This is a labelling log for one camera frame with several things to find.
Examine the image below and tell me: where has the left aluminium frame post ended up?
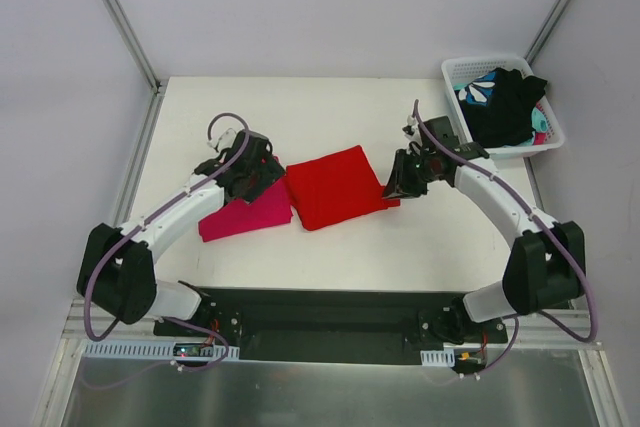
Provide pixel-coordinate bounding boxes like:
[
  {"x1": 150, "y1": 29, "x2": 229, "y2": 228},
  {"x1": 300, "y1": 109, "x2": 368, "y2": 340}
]
[{"x1": 101, "y1": 0, "x2": 161, "y2": 93}]

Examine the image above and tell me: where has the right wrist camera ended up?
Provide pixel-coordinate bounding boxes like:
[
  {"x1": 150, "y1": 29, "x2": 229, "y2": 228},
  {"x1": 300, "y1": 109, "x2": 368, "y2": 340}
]
[{"x1": 402, "y1": 116, "x2": 421, "y2": 143}]

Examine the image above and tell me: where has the aluminium rail right side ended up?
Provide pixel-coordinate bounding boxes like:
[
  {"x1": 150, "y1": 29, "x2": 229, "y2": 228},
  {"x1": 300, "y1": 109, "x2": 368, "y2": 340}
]
[{"x1": 517, "y1": 309, "x2": 602, "y2": 350}]

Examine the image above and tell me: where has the aluminium rail left side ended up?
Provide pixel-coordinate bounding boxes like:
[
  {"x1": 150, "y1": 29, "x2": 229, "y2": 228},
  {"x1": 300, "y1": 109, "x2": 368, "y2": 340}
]
[{"x1": 62, "y1": 298, "x2": 102, "y2": 338}]

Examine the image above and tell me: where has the left white cable duct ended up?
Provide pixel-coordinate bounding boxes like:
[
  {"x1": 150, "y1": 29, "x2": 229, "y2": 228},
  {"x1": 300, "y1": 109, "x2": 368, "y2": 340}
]
[{"x1": 84, "y1": 340, "x2": 240, "y2": 362}]

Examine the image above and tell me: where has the magenta t shirt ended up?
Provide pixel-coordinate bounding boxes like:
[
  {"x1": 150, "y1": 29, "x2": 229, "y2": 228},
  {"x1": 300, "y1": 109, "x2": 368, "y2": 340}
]
[{"x1": 198, "y1": 179, "x2": 293, "y2": 242}]

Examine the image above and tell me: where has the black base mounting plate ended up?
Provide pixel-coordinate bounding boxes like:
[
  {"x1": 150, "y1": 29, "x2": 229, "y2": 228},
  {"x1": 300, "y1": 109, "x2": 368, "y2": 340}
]
[{"x1": 153, "y1": 287, "x2": 507, "y2": 365}]

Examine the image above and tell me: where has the right white cable duct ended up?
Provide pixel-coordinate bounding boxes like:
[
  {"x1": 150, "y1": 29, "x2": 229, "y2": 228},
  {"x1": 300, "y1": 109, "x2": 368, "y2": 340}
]
[{"x1": 420, "y1": 348, "x2": 455, "y2": 368}]

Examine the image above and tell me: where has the right aluminium frame post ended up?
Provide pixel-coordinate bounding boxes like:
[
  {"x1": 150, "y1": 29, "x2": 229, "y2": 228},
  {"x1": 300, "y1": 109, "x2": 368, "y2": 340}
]
[{"x1": 519, "y1": 0, "x2": 604, "y2": 66}]

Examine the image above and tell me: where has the white cable duct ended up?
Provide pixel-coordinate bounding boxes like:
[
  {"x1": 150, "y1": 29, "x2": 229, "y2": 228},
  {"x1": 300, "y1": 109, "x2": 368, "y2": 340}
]
[
  {"x1": 84, "y1": 340, "x2": 240, "y2": 362},
  {"x1": 420, "y1": 348, "x2": 455, "y2": 368}
]

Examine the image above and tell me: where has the red t shirt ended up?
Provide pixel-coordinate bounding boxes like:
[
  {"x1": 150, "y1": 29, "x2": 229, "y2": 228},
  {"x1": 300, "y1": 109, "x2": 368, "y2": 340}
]
[{"x1": 285, "y1": 145, "x2": 401, "y2": 231}]

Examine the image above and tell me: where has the aluminium rail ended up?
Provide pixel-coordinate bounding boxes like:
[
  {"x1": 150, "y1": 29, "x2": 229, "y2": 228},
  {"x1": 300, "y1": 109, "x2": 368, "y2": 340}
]
[
  {"x1": 62, "y1": 298, "x2": 102, "y2": 338},
  {"x1": 517, "y1": 309, "x2": 602, "y2": 350}
]

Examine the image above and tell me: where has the black t shirt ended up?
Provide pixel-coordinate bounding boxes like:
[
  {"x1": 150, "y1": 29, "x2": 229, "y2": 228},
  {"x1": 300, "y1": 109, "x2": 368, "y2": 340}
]
[{"x1": 459, "y1": 66, "x2": 550, "y2": 149}]

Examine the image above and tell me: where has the aluminium frame post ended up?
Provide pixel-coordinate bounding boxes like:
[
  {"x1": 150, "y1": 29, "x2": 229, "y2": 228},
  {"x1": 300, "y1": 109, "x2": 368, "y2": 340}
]
[
  {"x1": 519, "y1": 0, "x2": 604, "y2": 66},
  {"x1": 101, "y1": 0, "x2": 161, "y2": 93}
]

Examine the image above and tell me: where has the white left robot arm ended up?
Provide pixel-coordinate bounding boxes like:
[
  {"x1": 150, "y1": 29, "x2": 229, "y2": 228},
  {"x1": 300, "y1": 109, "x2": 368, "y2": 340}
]
[{"x1": 76, "y1": 130, "x2": 285, "y2": 336}]

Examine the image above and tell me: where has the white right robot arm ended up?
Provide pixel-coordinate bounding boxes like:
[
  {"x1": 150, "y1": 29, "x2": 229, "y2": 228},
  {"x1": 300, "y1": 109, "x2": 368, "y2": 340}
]
[{"x1": 383, "y1": 116, "x2": 591, "y2": 345}]

